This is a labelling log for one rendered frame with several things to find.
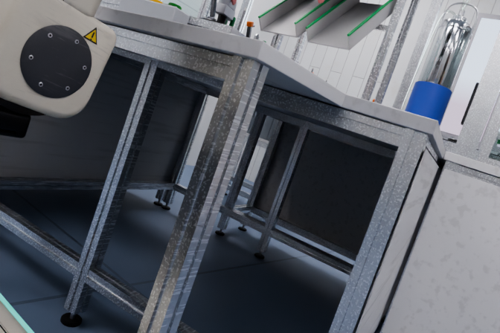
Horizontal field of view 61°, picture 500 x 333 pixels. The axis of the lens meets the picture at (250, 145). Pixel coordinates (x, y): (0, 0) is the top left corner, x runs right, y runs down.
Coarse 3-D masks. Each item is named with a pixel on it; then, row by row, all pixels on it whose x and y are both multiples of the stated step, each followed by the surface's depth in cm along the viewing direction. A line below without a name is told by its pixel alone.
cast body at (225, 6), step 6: (222, 0) 138; (228, 0) 137; (222, 6) 136; (228, 6) 137; (234, 6) 140; (216, 12) 138; (222, 12) 136; (228, 12) 138; (234, 12) 141; (228, 18) 140
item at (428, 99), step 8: (416, 88) 182; (424, 88) 179; (432, 88) 177; (440, 88) 177; (448, 88) 178; (416, 96) 181; (424, 96) 178; (432, 96) 177; (440, 96) 177; (448, 96) 179; (408, 104) 184; (416, 104) 180; (424, 104) 178; (432, 104) 177; (440, 104) 178; (416, 112) 179; (424, 112) 178; (432, 112) 177; (440, 112) 179; (440, 120) 181
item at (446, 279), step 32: (448, 160) 149; (448, 192) 149; (480, 192) 144; (448, 224) 148; (480, 224) 143; (416, 256) 151; (448, 256) 147; (480, 256) 143; (416, 288) 150; (448, 288) 146; (480, 288) 142; (384, 320) 154; (416, 320) 149; (448, 320) 145; (480, 320) 141
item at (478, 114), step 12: (492, 60) 199; (492, 72) 199; (480, 84) 201; (492, 84) 199; (480, 96) 201; (492, 96) 199; (480, 108) 200; (492, 108) 198; (468, 120) 201; (480, 120) 199; (468, 132) 201; (480, 132) 199; (456, 144) 203; (468, 144) 200; (468, 156) 201
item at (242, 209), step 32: (256, 128) 257; (288, 128) 286; (288, 160) 284; (320, 160) 275; (352, 160) 266; (384, 160) 258; (256, 192) 287; (288, 192) 282; (320, 192) 273; (352, 192) 264; (224, 224) 260; (288, 224) 275; (320, 224) 271; (352, 224) 262; (352, 256) 257
